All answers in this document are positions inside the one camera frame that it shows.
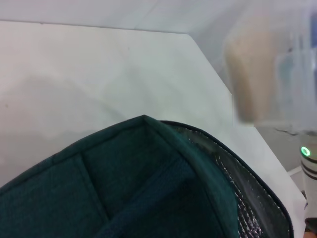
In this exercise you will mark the dark teal fabric lunch bag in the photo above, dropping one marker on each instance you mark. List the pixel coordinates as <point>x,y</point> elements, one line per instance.
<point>99,186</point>

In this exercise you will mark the clear plastic box blue lid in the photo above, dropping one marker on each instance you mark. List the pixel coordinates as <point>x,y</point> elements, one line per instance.
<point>250,74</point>

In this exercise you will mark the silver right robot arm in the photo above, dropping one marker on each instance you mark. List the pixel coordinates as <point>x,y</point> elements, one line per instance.
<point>309,173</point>

